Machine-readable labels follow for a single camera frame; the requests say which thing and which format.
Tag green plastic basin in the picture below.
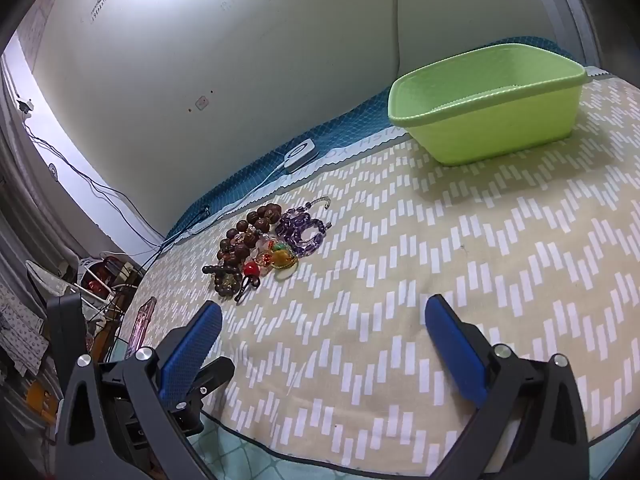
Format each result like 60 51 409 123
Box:
388 44 589 166

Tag pile of household clutter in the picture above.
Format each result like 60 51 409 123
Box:
0 254 147 411

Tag white controller box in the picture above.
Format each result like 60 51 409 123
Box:
281 140 319 175

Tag white controller cable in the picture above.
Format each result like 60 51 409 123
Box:
234 162 290 212

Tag black wall wires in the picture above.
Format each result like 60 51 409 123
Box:
17 98 167 257

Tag door frame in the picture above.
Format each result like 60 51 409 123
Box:
519 0 603 70

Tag grey wall cable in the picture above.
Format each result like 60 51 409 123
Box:
391 0 405 81

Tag large brown bead bracelet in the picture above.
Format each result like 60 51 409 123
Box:
218 203 284 267

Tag light green bed sheet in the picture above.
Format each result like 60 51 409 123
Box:
187 407 640 480

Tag purple bead bracelet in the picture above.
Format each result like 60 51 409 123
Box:
274 204 329 257

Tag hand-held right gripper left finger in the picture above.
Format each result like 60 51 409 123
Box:
55 301 224 480

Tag dark small bead bracelet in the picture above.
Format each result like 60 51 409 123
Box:
202 264 242 300

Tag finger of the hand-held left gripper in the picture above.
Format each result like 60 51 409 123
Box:
46 294 85 386

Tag red bead pendant strap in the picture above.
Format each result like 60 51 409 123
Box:
233 264 262 306

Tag teal bed mat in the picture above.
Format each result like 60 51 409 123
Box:
165 35 608 242

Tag clear crystal bead necklace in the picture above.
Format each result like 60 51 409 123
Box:
245 196 333 282

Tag beige zigzag blanket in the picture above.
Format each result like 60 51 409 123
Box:
119 67 640 472

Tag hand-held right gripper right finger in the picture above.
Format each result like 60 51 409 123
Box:
424 293 592 480

